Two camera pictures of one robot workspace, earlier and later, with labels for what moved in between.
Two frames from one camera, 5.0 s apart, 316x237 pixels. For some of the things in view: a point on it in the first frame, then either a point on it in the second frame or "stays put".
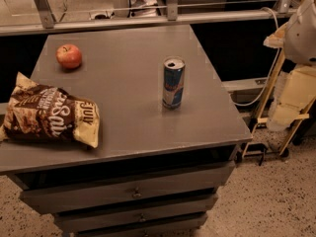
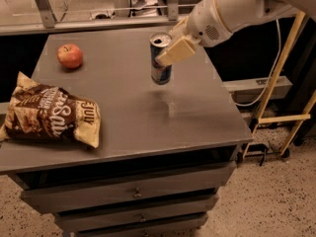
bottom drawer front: [188, 229] stays put
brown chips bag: [41, 113] stays put
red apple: [69, 55] stays put
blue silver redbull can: [173, 82] → [161, 74]
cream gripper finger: [276, 40] → [179, 31]
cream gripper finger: [295, 90] → [180, 49]
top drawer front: [130, 191] stays put
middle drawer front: [134, 214] stays put
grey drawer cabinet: [169, 133] stays put
